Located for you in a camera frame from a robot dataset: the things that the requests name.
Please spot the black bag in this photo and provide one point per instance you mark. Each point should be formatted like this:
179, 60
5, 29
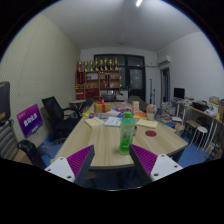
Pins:
30, 151

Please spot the cluttered wooden side desk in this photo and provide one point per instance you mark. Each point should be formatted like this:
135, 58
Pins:
203, 111

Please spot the black framed glass door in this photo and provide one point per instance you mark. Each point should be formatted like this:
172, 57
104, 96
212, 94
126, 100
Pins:
135, 78

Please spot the small orange standing box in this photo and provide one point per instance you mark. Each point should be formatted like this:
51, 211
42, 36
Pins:
135, 106

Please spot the green tea drink bottle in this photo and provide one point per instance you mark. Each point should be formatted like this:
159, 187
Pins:
127, 136

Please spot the white round stool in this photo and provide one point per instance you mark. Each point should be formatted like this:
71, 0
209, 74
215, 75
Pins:
201, 130

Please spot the blue red patterned book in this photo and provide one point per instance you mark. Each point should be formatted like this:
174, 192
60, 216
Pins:
97, 115

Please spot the black computer monitor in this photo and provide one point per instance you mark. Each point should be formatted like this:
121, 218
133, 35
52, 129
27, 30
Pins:
179, 92

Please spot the black office chair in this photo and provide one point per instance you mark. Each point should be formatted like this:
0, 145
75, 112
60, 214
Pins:
58, 118

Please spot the pink patterned packet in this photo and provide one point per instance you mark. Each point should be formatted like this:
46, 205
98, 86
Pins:
122, 109

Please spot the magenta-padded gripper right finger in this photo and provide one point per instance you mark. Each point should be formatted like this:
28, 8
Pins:
163, 165

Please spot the beige notebook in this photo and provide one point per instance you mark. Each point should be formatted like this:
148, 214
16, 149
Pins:
94, 122

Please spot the white printed booklet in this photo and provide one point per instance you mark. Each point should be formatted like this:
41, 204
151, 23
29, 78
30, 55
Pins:
112, 121

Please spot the small white round table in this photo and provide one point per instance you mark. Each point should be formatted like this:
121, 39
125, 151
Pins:
77, 102

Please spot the pink flowers in white pot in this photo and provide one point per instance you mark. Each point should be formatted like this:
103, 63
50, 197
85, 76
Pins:
151, 109

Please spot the grey striped chair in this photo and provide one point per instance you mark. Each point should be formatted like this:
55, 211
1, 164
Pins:
7, 141

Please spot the yellow gift box red ribbon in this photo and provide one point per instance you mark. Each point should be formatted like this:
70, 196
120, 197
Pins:
101, 107

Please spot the brown wooden stool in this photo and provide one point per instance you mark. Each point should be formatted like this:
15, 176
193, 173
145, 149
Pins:
192, 125

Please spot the white wall air conditioner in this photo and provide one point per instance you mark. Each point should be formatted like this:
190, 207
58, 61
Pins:
164, 60

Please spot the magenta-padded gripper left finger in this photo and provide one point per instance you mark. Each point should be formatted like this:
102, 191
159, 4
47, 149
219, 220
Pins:
63, 166

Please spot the purple sign board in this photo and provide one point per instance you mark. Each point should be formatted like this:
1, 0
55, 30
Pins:
30, 120

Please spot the wooden shelf unit with trophies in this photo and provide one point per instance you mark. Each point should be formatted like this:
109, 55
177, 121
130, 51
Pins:
98, 80

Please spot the flat round red coaster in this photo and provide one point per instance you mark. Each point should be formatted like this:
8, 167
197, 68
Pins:
150, 133

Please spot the grey office chair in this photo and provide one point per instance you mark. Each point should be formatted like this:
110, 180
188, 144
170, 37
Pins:
136, 100

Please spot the orange yellow book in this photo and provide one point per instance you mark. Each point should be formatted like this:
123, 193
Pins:
140, 115

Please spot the black case with orange trim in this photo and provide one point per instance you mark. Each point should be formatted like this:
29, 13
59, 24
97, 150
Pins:
4, 100

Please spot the stack of books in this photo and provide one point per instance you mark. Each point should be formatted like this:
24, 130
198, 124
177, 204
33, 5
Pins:
168, 109

